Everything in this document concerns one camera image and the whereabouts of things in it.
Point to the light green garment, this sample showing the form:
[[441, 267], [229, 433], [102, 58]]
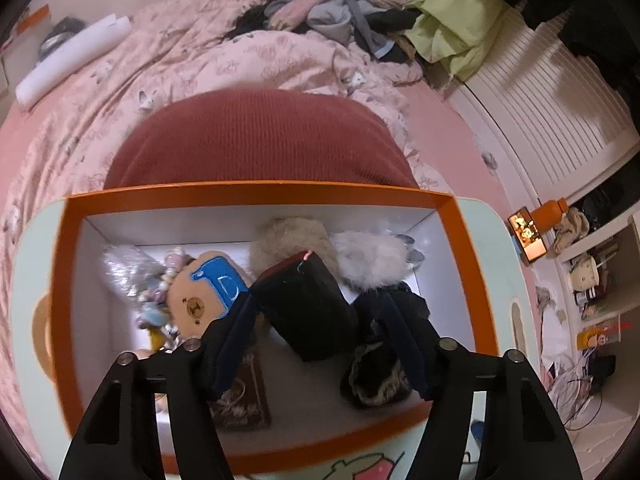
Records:
[[450, 25]]

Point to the white louvered door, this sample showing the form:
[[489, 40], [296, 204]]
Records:
[[560, 110]]

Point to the grey blue garment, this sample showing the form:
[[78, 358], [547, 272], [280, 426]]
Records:
[[340, 20]]

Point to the white shelf unit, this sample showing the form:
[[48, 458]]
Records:
[[625, 240]]

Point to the yellow box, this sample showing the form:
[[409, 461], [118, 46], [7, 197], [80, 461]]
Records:
[[587, 340]]

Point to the mint green lap table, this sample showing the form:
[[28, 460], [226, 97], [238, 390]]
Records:
[[30, 260]]

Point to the black lace-trimmed cloth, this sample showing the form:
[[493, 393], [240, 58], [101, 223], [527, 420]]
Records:
[[370, 375]]

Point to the white paper roll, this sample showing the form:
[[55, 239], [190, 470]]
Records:
[[65, 55]]

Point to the dark grey bag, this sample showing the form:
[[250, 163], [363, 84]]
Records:
[[62, 35]]

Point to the lit phone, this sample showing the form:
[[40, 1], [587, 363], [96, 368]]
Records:
[[525, 232]]

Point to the black pouch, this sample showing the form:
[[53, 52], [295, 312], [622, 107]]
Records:
[[305, 310]]

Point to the black bag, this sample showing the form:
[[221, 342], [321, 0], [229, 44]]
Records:
[[602, 205]]

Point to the bear plush with blue hat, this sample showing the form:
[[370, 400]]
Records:
[[195, 305]]

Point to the black garment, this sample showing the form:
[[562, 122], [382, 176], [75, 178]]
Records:
[[250, 17]]

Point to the white mug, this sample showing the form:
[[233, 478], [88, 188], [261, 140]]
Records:
[[582, 272]]

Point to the orange and white box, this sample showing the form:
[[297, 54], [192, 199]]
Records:
[[37, 16]]

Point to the white fur pom-pom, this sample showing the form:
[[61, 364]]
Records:
[[370, 260]]

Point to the orange bottle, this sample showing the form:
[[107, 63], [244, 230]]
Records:
[[547, 215]]

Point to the orange cardboard box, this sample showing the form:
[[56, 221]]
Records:
[[250, 195]]

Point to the brown patterned booklet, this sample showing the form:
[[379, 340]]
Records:
[[245, 405]]

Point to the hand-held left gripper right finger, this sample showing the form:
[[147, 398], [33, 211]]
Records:
[[410, 350]]

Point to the beige fur pom-pom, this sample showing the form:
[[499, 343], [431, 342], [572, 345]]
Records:
[[292, 237]]

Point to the beige cloth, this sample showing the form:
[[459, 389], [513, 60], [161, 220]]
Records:
[[570, 230]]

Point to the pink floral blanket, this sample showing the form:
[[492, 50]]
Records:
[[200, 60]]

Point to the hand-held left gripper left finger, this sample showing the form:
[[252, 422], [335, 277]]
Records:
[[235, 330]]

